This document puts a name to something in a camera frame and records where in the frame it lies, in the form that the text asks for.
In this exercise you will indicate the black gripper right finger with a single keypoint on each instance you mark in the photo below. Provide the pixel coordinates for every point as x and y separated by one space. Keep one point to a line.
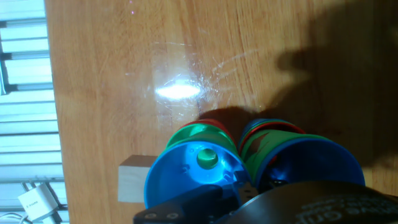
277 183

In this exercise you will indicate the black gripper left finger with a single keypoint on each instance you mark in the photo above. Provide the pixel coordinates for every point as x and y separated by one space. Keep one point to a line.
192 205

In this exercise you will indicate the blue plastic cup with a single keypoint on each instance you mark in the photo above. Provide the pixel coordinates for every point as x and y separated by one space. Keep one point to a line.
261 119
174 180
311 161

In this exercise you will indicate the green plastic cup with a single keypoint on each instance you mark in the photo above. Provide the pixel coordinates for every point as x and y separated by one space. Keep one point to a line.
192 129
264 146
206 158

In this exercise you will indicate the red plastic cup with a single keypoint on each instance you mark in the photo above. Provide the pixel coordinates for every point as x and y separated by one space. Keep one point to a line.
214 121
286 126

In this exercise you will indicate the small wooden block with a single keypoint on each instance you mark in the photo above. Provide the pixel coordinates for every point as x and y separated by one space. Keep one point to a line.
133 180

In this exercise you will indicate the varnished wooden board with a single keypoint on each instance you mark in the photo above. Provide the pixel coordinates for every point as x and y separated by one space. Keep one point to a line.
109 62

